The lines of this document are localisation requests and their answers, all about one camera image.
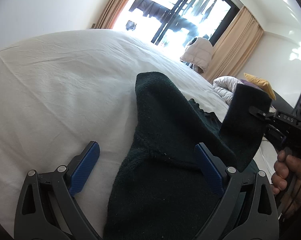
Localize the dark green knit sweater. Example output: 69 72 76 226
103 72 271 239

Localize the person's right hand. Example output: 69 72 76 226
271 147 301 218

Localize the dark grey headboard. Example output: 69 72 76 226
272 90 296 116

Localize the yellow pillow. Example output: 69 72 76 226
244 73 276 100

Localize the purple pillow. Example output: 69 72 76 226
240 79 260 89

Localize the grey folded duvet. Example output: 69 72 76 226
213 76 243 105

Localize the beige right curtain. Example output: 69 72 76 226
202 6 264 83

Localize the beige curtain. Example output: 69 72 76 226
94 0 129 29
202 6 264 83

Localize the beige puffer jacket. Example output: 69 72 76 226
180 37 213 74

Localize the white bed sheet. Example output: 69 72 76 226
0 29 278 238

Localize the black framed window door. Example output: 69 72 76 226
113 0 242 54

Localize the beige left curtain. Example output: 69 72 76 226
94 0 129 29

